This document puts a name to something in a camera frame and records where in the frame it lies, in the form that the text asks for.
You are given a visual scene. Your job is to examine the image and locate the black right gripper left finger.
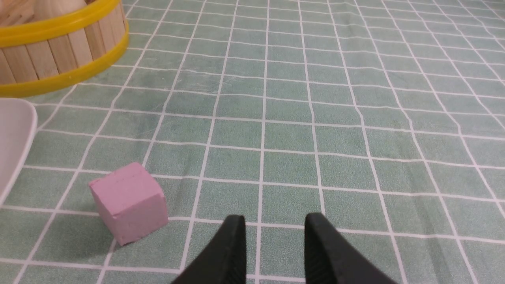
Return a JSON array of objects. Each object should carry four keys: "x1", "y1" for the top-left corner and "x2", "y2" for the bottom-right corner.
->
[{"x1": 172, "y1": 215, "x2": 247, "y2": 284}]

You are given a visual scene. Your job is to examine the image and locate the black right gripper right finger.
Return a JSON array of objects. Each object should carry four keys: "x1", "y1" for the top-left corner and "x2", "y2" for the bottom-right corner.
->
[{"x1": 304, "y1": 213, "x2": 395, "y2": 284}]

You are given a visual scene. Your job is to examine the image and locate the white square plate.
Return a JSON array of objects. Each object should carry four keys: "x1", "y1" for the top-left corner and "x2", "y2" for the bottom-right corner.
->
[{"x1": 0, "y1": 98, "x2": 37, "y2": 204}]

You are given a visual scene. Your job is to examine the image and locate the pink cube block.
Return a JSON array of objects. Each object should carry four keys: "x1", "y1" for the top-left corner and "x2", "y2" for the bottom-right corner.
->
[{"x1": 88, "y1": 162, "x2": 169, "y2": 246}]

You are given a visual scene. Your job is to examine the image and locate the wooden steamer basket yellow rims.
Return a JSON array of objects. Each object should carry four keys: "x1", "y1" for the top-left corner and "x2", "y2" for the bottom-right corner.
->
[{"x1": 0, "y1": 0, "x2": 129, "y2": 98}]

